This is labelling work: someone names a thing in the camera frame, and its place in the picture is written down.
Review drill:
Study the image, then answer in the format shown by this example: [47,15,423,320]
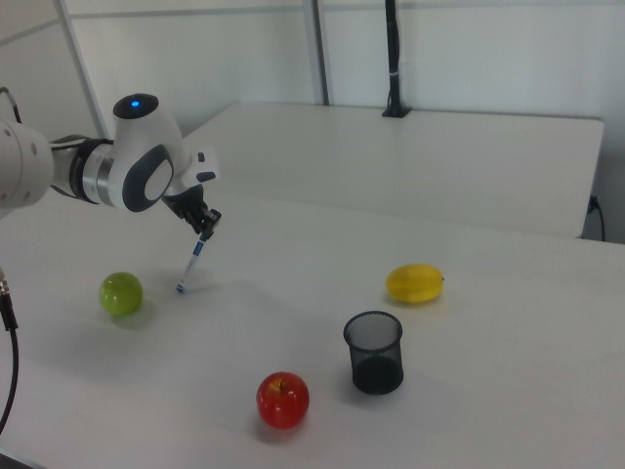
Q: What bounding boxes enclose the blue white marker pen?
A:
[175,235,207,296]

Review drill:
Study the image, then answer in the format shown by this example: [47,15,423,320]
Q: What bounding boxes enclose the black wall plug with cable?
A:
[587,193,608,242]

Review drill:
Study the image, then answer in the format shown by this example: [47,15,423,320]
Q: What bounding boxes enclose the yellow starfruit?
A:
[385,263,447,306]

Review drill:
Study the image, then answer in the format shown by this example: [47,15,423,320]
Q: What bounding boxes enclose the green apple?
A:
[98,271,145,317]

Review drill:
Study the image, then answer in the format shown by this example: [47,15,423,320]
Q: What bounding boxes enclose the white side table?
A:
[181,101,606,241]

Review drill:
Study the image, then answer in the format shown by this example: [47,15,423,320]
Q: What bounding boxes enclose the red apple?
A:
[255,371,312,431]

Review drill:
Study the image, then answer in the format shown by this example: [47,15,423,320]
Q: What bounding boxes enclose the grey metal partition post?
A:
[301,0,339,107]
[52,0,111,141]

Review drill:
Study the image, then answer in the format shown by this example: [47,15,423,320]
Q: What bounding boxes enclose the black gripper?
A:
[162,187,224,241]

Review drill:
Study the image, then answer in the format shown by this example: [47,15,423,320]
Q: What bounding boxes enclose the black pole with base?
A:
[381,0,412,119]

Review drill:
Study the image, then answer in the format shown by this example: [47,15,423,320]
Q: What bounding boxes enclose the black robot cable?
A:
[0,86,23,434]

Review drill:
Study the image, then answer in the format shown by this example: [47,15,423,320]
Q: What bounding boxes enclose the black mesh pen cup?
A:
[342,310,405,396]

